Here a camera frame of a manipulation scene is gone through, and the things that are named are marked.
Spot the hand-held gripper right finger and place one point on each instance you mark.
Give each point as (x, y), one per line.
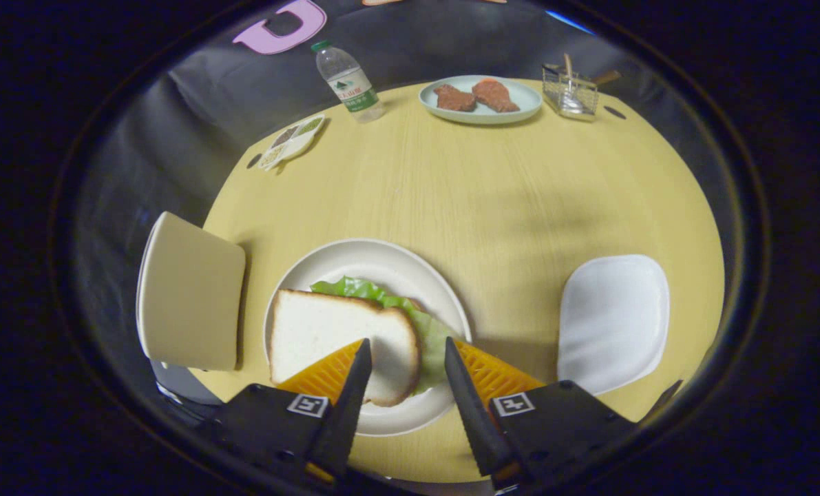
(475, 413)

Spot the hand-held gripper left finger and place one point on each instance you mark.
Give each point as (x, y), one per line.
(344, 420)

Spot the green lettuce leaf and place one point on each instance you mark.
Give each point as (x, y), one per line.
(434, 337)

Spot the white bread slice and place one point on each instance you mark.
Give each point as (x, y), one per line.
(327, 331)

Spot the white square plate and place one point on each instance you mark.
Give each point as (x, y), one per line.
(613, 324)

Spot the round cream plate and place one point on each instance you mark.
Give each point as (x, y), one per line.
(375, 258)

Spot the cream toaster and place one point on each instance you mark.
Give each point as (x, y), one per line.
(189, 296)

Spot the white divided seasoning dish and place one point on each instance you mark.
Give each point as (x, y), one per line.
(294, 140)

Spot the pale green oval plate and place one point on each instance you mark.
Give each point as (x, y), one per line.
(528, 103)

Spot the reddish brown meat patty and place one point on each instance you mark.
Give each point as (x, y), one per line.
(496, 95)

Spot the clear utensil holder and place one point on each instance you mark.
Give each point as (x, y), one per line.
(575, 100)

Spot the clear plastic water bottle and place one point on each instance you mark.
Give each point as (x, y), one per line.
(351, 89)

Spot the wooden stick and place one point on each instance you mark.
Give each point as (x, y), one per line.
(569, 69)

